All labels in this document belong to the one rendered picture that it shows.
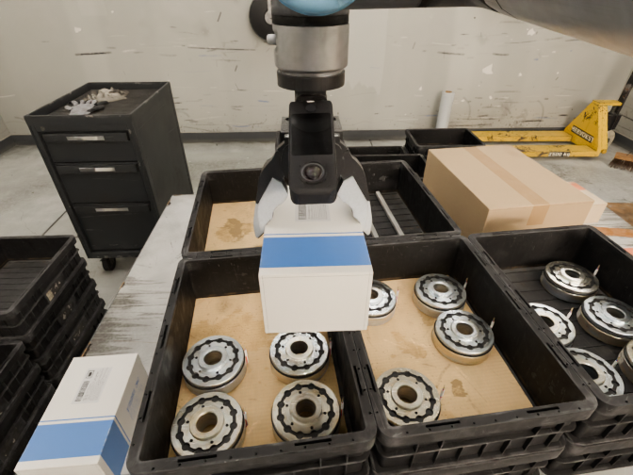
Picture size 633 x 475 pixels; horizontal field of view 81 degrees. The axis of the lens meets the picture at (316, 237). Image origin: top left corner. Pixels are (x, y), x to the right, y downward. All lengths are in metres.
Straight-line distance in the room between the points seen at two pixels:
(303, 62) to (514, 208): 0.81
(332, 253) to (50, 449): 0.55
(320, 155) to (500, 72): 3.88
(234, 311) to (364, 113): 3.28
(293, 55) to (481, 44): 3.71
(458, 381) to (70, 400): 0.67
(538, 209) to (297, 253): 0.83
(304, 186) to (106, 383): 0.58
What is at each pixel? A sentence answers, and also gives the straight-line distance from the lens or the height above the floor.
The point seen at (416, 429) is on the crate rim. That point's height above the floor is 0.93.
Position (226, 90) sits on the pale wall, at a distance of 3.85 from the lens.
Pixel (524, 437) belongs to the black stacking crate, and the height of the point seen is 0.87.
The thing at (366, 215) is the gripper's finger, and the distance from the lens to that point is 0.47.
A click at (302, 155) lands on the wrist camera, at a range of 0.36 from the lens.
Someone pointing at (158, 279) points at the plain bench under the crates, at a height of 0.70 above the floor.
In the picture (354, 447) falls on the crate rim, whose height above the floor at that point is 0.92.
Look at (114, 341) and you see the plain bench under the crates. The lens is 1.00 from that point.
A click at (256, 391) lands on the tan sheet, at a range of 0.67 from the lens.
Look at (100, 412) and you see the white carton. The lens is 0.78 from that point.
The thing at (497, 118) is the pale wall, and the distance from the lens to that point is 4.35.
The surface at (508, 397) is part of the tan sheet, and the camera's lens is 0.73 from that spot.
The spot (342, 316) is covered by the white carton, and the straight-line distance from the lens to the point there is 0.44.
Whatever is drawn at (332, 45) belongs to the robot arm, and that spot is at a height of 1.34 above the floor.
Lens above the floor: 1.39
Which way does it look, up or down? 35 degrees down
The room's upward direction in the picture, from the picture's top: straight up
